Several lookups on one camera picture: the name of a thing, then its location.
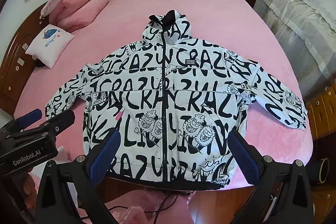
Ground white black graffiti print jacket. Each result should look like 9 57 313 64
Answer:
45 10 307 190

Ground person left hand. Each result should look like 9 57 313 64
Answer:
22 168 38 208

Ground brown wooden headboard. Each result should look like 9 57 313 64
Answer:
0 5 49 115

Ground pink pyjama trousers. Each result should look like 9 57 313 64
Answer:
105 189 195 223

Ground white cartoon print pillow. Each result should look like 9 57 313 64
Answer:
26 24 74 69

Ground brown wooden drawer cabinet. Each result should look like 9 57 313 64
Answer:
307 84 336 140

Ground pink bed sheet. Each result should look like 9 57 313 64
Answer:
15 0 316 193

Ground grey lace covered furniture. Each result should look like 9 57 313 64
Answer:
253 0 335 98

